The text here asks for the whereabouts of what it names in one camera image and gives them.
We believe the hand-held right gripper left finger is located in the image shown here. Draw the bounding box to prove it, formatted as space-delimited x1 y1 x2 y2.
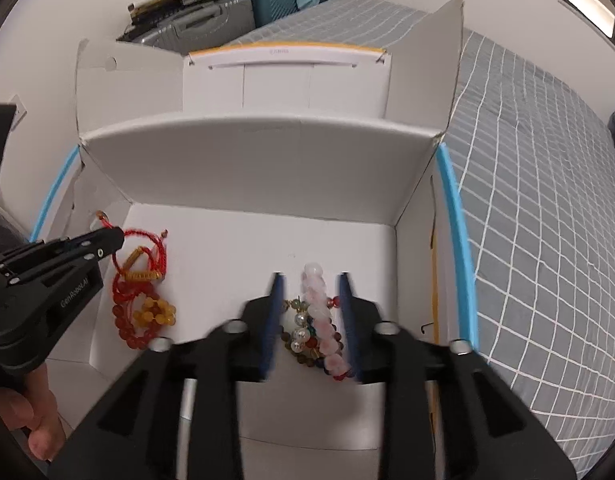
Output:
47 271 288 480

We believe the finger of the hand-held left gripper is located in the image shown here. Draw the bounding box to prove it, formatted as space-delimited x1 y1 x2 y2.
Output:
4 229 126 287
0 227 120 269

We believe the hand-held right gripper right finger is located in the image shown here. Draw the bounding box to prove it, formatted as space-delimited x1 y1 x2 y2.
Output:
337 271 578 480

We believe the small pearl jewelry piece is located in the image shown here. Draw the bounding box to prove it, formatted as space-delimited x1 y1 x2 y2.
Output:
293 312 311 352

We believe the pink bead bracelet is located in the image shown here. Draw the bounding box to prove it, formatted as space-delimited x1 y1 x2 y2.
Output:
301 261 355 382

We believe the brown bead bracelet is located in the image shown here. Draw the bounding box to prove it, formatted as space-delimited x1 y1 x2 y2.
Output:
282 300 348 368

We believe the red string bracelet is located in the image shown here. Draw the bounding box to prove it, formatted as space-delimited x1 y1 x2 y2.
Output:
96 211 169 301

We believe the red bead bracelet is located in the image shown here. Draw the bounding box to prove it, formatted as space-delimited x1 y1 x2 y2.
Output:
112 280 158 351

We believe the yellow bead bracelet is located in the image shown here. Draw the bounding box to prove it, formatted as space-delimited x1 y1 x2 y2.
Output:
132 297 177 326

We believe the white cardboard box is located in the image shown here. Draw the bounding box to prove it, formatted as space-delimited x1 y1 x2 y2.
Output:
27 0 481 453

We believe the person's left hand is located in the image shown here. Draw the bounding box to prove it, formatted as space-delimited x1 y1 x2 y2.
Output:
0 360 65 461

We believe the clear plastic bag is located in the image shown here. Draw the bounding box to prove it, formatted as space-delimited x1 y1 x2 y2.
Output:
0 200 30 256

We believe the grey checked bed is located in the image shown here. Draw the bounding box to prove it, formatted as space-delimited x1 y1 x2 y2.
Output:
227 0 615 480

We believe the stack of dark boxes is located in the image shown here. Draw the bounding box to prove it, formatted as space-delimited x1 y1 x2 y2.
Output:
127 0 223 36

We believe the grey suitcase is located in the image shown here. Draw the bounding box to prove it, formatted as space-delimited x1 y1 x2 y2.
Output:
132 0 255 53

